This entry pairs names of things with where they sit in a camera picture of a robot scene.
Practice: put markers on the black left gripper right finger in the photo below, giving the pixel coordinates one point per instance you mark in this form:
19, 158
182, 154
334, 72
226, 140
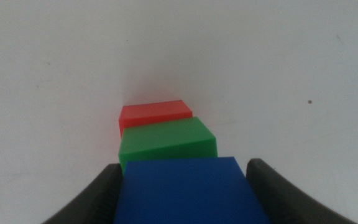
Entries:
281, 202

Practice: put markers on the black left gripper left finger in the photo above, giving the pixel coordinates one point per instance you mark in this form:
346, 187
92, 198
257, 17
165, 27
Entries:
98, 199

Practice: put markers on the blue cube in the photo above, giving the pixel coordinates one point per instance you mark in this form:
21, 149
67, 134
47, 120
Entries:
185, 193

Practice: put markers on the green cube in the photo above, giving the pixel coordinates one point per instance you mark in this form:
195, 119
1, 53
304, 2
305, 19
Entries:
166, 140

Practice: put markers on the red cube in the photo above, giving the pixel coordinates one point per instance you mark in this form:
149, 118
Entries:
154, 113

